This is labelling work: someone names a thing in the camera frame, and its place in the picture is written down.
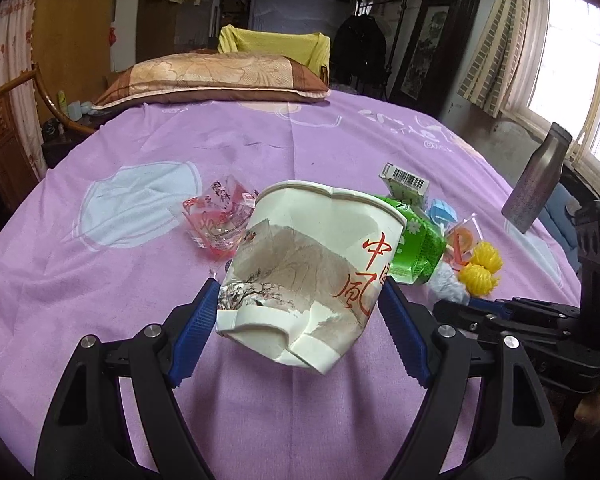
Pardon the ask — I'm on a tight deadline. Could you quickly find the white framed window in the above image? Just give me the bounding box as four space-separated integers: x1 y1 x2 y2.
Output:
505 0 600 196

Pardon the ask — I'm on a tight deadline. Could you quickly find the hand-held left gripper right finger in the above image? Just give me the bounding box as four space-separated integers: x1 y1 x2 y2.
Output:
380 277 566 480

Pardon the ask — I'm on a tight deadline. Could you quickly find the striped beige curtain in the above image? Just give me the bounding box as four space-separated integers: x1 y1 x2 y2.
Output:
457 0 551 118

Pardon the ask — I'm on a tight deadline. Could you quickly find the dark framed picture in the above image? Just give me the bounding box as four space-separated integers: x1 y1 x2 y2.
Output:
390 0 483 116

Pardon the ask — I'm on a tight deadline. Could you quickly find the dark wooden wardrobe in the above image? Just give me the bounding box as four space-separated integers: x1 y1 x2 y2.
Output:
136 0 221 63

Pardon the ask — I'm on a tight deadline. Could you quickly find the floral white red curtain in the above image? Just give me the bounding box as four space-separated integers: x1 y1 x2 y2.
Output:
0 0 48 181

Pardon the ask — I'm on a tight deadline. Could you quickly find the clear red plastic wrapper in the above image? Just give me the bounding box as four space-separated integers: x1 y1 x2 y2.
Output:
182 175 261 260

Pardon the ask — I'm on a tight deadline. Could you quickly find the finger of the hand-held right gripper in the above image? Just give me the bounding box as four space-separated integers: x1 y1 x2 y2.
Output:
467 296 582 323
432 301 578 346

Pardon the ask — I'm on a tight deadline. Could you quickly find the silver metal bottle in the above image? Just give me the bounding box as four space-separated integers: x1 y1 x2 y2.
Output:
501 121 573 234

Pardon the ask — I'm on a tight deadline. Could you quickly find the blue padded chair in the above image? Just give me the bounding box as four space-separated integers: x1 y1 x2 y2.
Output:
545 182 581 251

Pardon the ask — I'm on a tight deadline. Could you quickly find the yellow plastic ball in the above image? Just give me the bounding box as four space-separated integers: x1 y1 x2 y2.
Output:
472 241 503 271
457 262 496 297

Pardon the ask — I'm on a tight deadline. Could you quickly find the clear bag with orange item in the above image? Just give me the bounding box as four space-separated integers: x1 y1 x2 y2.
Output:
445 213 483 266

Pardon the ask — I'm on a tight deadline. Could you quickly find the black hanging coat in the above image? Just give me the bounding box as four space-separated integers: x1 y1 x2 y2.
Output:
332 14 387 96

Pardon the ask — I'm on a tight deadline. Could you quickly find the carved wooden chair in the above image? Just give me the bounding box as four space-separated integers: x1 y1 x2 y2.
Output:
0 62 98 241

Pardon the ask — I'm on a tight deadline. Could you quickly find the white hanging sheet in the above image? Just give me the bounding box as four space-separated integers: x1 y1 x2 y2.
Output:
250 0 356 43

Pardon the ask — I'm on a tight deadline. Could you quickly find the brown beige pillow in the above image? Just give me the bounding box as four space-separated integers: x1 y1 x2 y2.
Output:
91 52 331 111

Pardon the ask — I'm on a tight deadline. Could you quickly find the person's right hand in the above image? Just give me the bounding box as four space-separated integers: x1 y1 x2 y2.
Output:
575 392 600 427

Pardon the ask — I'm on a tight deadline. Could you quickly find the light wooden wardrobe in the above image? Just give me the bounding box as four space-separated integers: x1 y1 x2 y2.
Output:
32 0 121 126

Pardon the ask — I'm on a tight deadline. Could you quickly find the yellow cloth covered chair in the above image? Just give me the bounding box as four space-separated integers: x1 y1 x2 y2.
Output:
217 24 332 81

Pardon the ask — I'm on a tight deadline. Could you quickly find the printed white paper cup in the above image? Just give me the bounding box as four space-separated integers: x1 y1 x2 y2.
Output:
215 180 408 376

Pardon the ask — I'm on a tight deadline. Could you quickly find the small white green box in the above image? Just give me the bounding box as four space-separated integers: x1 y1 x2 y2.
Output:
378 161 431 206

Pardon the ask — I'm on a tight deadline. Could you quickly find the crumpled white plastic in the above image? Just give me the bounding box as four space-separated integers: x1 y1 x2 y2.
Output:
427 260 471 306

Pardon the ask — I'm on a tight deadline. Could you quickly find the green snack packet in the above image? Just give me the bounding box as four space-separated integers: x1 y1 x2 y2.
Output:
372 195 448 286

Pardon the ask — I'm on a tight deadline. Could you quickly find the blue face mask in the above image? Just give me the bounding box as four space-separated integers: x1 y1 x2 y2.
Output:
426 198 458 231

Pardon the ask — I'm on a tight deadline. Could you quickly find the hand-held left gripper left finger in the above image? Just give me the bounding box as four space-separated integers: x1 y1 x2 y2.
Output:
34 277 220 480

